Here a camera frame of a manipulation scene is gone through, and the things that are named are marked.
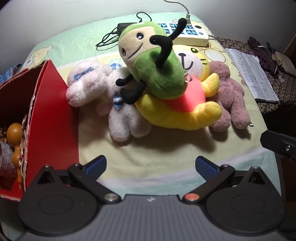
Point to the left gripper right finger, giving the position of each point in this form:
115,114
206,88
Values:
215,176

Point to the open handwritten notebook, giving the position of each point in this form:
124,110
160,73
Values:
253,75

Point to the patterned dark blanket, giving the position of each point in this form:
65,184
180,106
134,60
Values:
283,84

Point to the white rabbit plush blue ears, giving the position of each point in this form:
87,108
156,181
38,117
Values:
90,80

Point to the white rabbit plush blue bow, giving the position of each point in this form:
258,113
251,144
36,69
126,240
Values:
123,122

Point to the pink teddy bear plush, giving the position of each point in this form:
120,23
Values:
230,97

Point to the red cardboard box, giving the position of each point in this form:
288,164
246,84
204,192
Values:
39,95

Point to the black power adapter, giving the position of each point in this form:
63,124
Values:
121,27

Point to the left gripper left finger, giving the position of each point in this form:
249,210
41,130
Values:
85,177

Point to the white blue power strip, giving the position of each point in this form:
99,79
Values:
192,35

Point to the dark striped cloth bundle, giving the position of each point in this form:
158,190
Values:
262,53

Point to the yellow tiger plush toy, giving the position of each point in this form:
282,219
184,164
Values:
194,109

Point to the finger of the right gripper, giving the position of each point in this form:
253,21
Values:
279,143

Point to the green bean plush toy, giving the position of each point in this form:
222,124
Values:
147,51

